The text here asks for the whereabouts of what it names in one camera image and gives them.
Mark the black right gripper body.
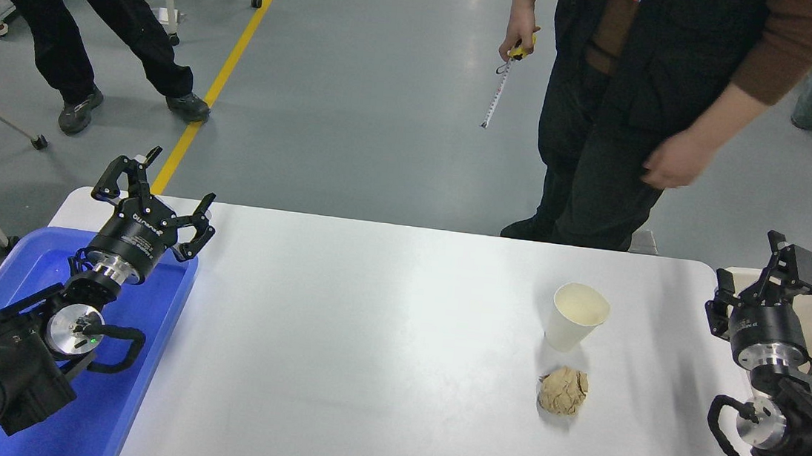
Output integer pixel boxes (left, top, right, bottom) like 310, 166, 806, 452
727, 298, 812, 363

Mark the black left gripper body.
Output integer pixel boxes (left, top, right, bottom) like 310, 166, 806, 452
90, 191, 183, 282

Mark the white paper cup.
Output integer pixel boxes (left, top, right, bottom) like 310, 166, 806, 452
542, 280, 613, 357

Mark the yellow tape measure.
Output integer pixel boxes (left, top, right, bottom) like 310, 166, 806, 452
481, 30, 538, 134

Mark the person's left hand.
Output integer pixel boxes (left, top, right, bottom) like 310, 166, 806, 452
639, 123, 718, 195

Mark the person's right hand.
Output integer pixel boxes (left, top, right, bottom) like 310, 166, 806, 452
498, 5, 544, 65

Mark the grey metal floor plate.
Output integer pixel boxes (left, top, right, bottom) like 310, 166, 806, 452
629, 228, 661, 255

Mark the blue plastic tray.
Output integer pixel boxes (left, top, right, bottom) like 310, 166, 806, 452
0, 221, 202, 456

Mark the crumpled tan paper ball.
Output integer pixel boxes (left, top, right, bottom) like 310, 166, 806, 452
536, 364, 591, 418

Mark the person with tape measure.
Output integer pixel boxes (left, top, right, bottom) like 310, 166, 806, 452
481, 0, 812, 269

